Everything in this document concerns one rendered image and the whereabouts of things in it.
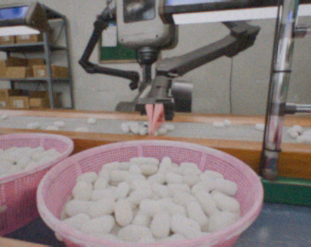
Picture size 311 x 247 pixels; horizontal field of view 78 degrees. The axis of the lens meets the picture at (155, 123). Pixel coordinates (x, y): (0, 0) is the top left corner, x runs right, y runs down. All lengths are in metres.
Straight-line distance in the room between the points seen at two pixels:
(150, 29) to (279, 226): 1.06
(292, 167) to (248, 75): 2.29
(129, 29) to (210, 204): 1.12
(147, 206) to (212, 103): 2.44
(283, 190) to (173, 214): 0.24
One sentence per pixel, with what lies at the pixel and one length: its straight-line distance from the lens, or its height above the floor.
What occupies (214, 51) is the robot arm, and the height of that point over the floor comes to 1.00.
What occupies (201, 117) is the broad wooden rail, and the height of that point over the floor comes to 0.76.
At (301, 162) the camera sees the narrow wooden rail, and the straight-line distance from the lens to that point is 0.44.
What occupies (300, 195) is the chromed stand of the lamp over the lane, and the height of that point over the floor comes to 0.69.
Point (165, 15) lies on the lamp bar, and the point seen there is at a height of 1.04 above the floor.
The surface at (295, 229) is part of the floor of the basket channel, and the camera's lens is 0.37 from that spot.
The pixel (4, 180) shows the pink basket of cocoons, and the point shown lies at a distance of 0.30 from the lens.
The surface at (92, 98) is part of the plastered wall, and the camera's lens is 3.08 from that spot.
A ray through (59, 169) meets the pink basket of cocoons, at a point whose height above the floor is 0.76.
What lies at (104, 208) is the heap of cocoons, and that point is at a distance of 0.25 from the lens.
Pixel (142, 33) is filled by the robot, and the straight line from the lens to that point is 1.21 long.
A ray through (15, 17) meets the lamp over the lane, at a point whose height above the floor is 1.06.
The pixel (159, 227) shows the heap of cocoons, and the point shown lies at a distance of 0.21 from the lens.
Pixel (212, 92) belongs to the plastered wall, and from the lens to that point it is 2.63.
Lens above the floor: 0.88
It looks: 11 degrees down
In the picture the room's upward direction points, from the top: straight up
